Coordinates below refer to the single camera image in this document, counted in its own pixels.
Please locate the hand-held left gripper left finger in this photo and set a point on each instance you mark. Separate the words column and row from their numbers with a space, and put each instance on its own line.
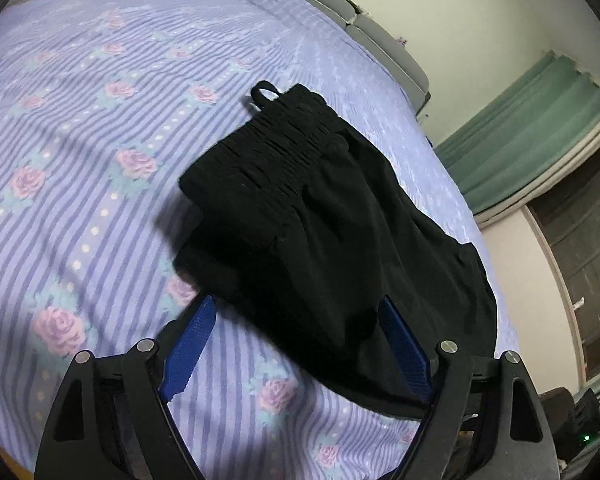
column 192, row 350

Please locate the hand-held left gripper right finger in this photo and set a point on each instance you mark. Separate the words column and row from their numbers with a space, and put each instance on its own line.
column 405, row 350

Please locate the black pants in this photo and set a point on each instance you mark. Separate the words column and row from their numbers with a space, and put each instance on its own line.
column 330, row 220

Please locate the black device with green light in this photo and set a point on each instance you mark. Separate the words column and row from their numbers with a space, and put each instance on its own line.
column 565, row 420

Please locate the dark window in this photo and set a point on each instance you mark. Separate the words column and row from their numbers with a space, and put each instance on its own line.
column 580, row 240

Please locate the purple floral striped bed sheet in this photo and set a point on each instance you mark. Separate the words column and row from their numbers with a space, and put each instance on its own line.
column 80, row 110

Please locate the grey padded headboard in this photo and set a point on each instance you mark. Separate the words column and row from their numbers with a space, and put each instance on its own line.
column 380, row 45

